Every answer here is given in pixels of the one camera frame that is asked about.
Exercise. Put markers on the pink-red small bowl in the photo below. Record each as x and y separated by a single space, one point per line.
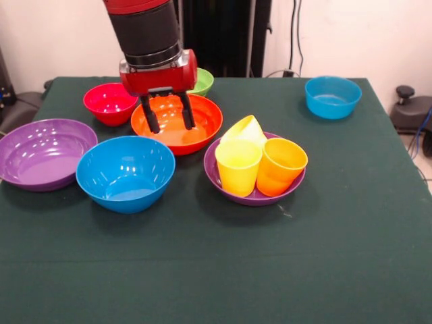
108 111

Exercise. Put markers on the orange large bowl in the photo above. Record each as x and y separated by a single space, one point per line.
206 121

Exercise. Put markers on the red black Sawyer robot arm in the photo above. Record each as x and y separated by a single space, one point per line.
145 30

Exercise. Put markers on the blue small bowl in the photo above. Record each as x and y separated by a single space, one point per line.
332 104

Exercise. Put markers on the black column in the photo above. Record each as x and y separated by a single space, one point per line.
222 33

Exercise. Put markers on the black equipment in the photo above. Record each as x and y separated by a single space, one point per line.
5 84

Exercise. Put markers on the yellow smooth cup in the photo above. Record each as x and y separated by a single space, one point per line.
238 172

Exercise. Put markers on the orange stepped cup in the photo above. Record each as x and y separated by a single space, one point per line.
278 168

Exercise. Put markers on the blue large bowl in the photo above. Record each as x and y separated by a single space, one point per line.
125 195

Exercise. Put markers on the green small bowl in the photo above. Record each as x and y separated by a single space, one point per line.
204 82

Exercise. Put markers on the dark green tablecloth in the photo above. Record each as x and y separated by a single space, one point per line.
216 263

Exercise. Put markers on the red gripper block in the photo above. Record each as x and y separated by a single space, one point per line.
158 79

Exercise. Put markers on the yellow stepped cup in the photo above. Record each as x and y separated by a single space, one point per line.
248 130

